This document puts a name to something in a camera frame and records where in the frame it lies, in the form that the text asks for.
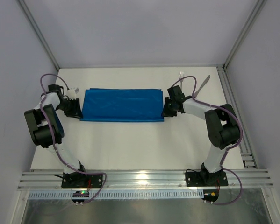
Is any blue cloth napkin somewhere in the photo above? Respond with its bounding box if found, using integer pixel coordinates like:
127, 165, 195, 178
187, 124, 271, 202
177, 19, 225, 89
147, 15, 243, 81
80, 88, 164, 123

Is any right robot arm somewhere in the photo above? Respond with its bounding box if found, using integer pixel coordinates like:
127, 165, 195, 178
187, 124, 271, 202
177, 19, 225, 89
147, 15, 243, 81
162, 85, 242, 187

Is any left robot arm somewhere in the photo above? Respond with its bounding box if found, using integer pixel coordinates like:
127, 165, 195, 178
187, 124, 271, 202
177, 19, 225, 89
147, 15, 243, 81
24, 84, 88, 188

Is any silver fork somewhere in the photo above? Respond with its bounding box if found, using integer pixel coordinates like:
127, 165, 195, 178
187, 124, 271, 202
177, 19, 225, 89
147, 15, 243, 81
179, 71, 185, 89

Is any silver table knife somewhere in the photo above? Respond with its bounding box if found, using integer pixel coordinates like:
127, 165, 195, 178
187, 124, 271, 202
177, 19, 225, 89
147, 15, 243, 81
193, 75, 210, 98

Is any left controller board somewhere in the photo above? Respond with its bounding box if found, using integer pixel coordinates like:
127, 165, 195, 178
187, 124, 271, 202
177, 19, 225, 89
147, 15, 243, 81
71, 190, 90, 205

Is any controller board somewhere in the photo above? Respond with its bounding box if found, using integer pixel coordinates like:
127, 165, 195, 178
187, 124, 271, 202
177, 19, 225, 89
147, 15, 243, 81
202, 189, 219, 204
71, 190, 90, 205

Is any right controller board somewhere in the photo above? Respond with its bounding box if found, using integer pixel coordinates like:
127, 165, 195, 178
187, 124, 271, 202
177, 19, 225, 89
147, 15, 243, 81
202, 189, 219, 204

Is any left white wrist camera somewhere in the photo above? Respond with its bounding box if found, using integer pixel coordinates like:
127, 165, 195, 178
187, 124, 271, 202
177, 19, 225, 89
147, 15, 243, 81
66, 87, 79, 100

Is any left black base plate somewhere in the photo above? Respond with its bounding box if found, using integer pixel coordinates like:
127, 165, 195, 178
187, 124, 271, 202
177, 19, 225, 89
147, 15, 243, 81
61, 172, 103, 189

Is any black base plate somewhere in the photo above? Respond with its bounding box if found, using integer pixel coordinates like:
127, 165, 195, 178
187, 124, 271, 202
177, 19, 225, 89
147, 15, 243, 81
61, 172, 103, 189
185, 169, 229, 187

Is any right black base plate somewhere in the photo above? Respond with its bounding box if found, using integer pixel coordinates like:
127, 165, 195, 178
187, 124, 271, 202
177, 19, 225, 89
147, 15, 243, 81
185, 169, 229, 187

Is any right side aluminium rail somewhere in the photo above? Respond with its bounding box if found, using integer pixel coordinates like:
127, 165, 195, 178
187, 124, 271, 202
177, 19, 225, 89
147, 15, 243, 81
216, 66, 258, 169

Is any aluminium rail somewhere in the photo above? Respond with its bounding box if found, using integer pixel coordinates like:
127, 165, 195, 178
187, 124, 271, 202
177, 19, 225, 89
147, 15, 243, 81
216, 66, 258, 169
18, 169, 273, 190

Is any slotted cable duct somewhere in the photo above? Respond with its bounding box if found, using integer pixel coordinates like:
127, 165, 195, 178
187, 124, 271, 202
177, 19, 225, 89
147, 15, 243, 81
28, 189, 203, 200

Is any aluminium front rail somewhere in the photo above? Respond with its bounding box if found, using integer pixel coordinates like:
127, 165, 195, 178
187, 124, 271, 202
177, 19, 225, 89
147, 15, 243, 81
18, 169, 273, 190

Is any left aluminium frame post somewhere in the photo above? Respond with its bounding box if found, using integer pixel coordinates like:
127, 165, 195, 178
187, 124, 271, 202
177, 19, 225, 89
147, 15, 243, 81
16, 0, 60, 71

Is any aluminium frame post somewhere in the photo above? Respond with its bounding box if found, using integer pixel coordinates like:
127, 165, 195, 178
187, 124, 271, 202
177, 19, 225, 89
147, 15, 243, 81
16, 0, 60, 71
223, 0, 267, 70

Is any right aluminium frame post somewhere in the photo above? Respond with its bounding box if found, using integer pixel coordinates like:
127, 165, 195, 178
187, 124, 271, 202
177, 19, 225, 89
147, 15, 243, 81
223, 0, 267, 70

